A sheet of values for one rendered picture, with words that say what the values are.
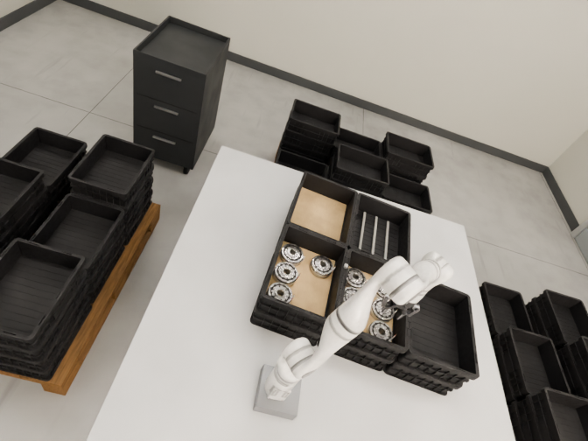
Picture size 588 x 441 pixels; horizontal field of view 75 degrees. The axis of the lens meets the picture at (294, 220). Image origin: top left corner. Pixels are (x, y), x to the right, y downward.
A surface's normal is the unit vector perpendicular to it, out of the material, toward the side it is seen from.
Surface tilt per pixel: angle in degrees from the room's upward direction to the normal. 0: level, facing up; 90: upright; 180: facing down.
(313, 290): 0
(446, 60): 90
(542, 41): 90
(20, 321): 0
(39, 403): 0
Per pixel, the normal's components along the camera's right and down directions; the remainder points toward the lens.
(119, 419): 0.29, -0.64
